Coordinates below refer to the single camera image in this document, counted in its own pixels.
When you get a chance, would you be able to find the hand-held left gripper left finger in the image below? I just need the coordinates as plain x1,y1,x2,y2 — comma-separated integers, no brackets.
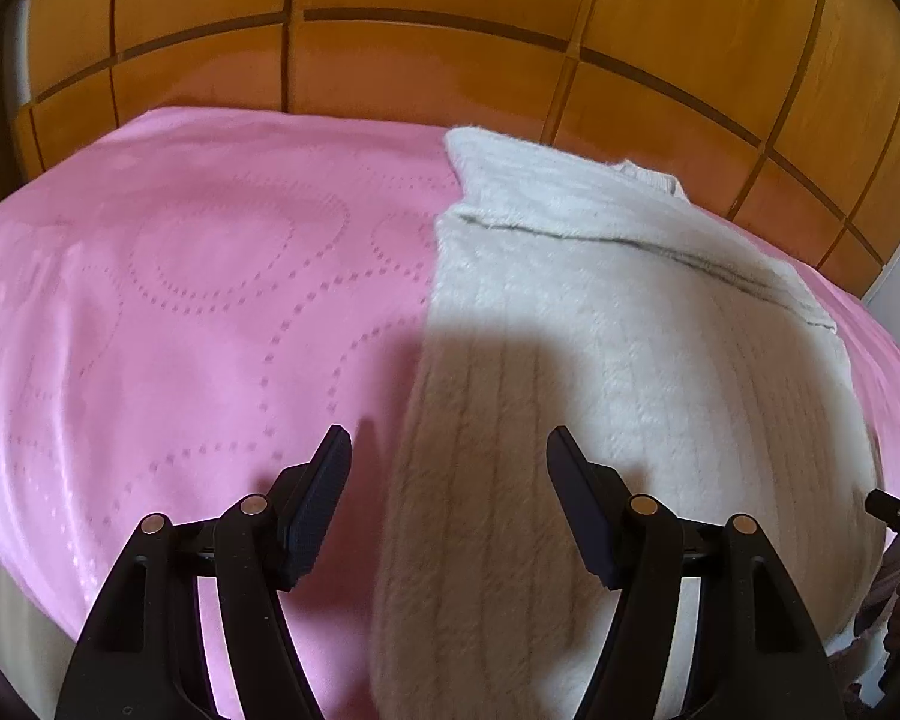
54,425,353,720

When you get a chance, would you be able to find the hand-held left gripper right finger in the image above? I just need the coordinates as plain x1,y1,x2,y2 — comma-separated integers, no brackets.
546,426,845,720

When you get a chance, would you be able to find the white knit sweater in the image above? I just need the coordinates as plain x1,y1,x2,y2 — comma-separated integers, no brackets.
367,126,890,720

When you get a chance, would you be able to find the pink dotted blanket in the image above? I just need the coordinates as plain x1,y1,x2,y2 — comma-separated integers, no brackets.
0,106,900,720

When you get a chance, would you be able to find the beige mattress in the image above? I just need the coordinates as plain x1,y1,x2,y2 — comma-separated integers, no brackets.
0,525,87,698

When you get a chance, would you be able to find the wooden panelled wardrobe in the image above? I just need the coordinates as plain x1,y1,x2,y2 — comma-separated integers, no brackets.
15,0,900,301

